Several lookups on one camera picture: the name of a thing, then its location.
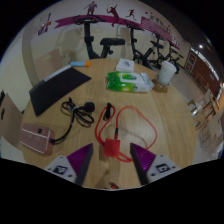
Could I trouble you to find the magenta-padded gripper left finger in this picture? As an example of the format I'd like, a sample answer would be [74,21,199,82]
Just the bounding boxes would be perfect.
[44,143,94,186]

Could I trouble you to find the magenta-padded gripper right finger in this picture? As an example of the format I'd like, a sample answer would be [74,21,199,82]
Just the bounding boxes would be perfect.
[129,143,181,186]

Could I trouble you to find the red charger block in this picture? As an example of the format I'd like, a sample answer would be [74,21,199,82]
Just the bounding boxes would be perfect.
[103,138,121,158]

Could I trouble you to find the black mouse pad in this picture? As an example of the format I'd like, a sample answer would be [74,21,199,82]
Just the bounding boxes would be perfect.
[28,66,93,117]

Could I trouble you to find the brown wooden coaster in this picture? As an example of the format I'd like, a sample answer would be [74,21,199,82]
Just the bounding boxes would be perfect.
[151,78,169,93]

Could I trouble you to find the group of wooden chairs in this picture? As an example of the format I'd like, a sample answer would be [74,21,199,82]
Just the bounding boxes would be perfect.
[186,88,224,154]

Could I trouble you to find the green wet wipes pack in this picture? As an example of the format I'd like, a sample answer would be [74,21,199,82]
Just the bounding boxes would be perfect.
[106,71,155,93]

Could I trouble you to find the white paper sheet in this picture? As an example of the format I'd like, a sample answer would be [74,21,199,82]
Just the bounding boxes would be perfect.
[43,64,73,83]

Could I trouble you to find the white paper cup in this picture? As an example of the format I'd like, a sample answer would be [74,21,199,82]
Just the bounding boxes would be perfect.
[157,60,177,85]

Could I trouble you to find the blue and orange marker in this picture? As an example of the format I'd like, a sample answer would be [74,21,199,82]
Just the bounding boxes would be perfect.
[69,60,92,68]

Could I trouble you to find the small white box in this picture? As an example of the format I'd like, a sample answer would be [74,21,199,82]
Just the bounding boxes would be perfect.
[115,58,135,73]

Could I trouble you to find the black exercise bike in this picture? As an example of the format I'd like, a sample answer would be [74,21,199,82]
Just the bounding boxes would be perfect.
[73,14,126,60]
[123,19,154,69]
[164,41,184,74]
[149,31,172,66]

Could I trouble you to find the red cable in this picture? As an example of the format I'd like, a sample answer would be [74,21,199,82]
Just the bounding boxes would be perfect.
[94,102,158,163]

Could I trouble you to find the black power cable with plug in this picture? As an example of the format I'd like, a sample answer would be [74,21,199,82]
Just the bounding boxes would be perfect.
[49,97,97,145]

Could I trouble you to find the small purple wall sign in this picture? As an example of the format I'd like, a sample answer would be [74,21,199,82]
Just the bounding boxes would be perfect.
[37,26,48,36]

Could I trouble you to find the white purple wall poster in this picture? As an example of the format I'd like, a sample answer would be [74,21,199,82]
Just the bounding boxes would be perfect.
[42,13,53,24]

